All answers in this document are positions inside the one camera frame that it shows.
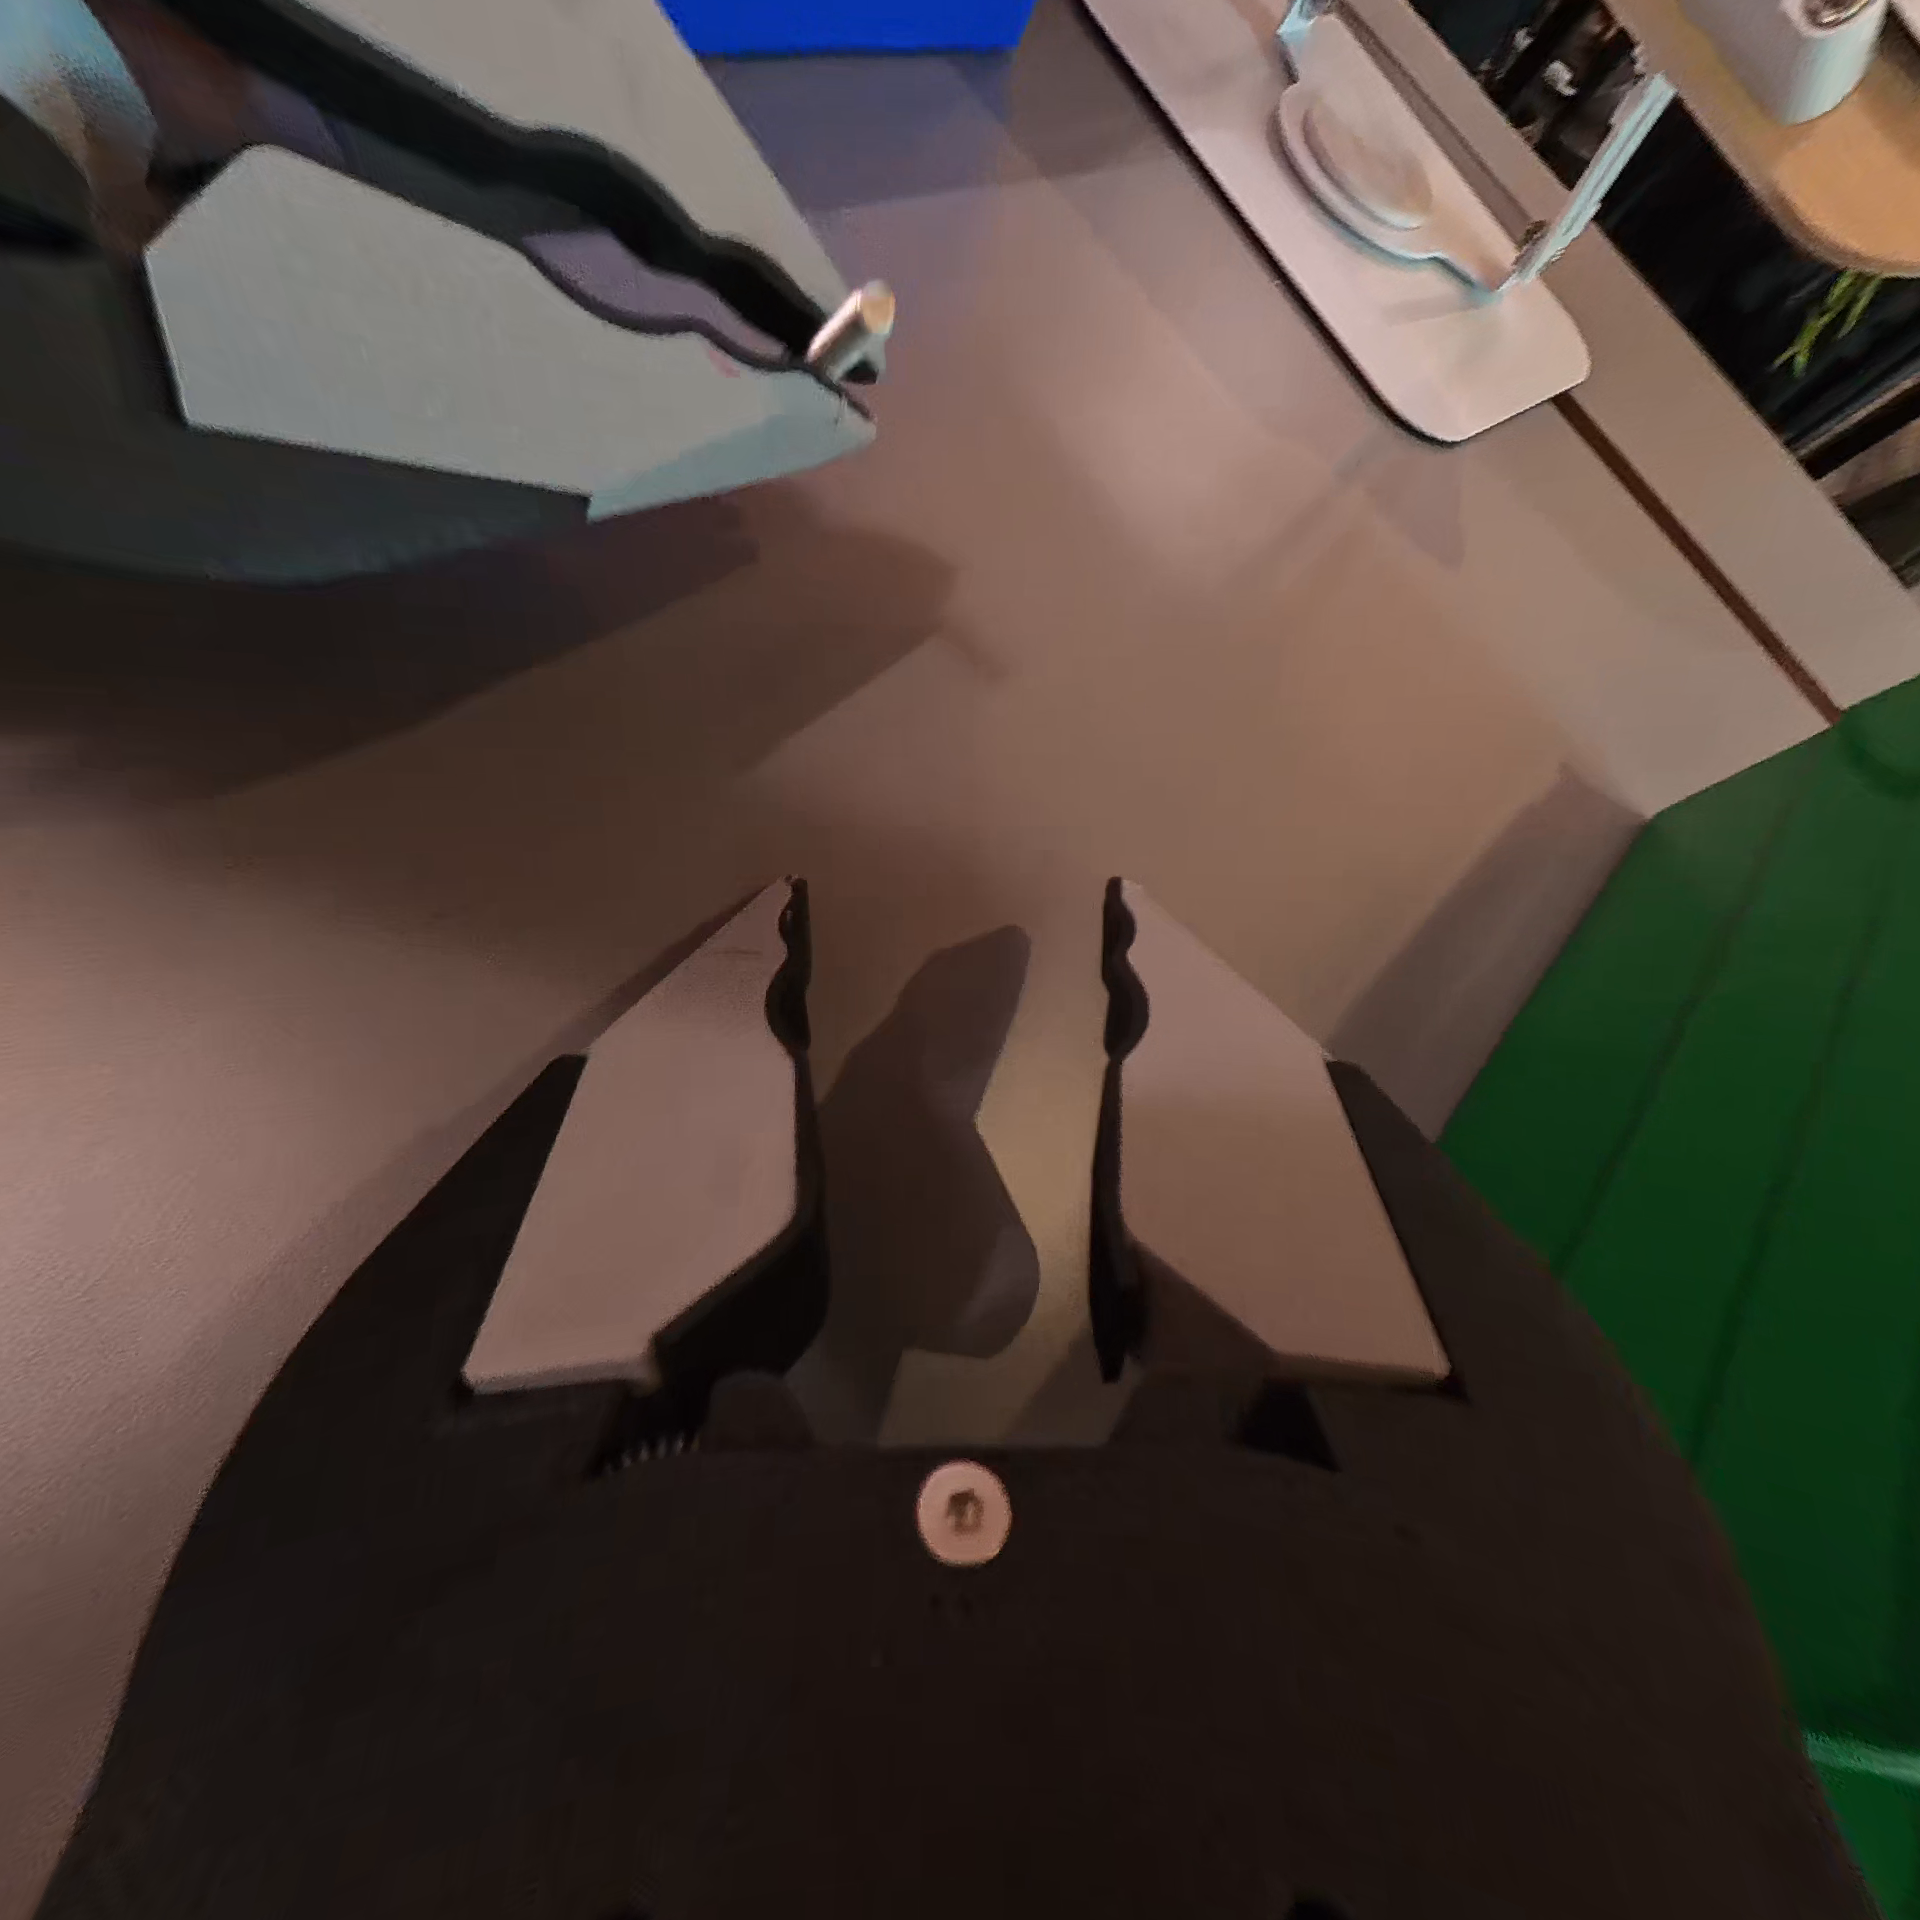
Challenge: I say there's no blue plastic bin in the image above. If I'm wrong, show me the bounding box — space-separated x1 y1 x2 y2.
660 0 1038 57

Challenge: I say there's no green plastic bin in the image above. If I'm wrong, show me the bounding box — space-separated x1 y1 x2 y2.
1437 697 1920 1920

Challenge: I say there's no silver hex bolt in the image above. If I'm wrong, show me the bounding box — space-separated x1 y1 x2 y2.
804 281 899 384

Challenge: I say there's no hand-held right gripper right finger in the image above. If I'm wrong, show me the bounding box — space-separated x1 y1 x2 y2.
1087 877 1457 1427

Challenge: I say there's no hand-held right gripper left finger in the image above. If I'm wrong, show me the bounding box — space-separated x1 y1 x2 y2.
460 877 835 1397

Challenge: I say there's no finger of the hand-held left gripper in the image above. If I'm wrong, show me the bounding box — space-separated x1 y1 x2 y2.
164 0 865 368
141 142 879 524

